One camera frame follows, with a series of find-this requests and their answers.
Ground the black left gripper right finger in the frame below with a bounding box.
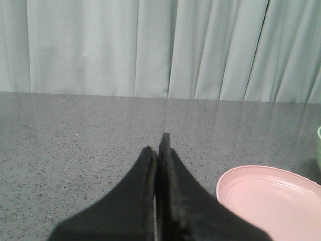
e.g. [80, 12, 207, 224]
[155, 133, 271, 240]

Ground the green bowl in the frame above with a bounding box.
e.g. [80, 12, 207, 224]
[316, 127, 321, 170]

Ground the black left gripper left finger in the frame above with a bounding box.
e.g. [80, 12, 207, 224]
[49, 146, 157, 240]

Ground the pink plate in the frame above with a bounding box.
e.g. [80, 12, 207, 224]
[216, 165, 320, 240]

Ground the white curtain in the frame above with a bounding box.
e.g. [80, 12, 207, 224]
[1, 1, 320, 103]

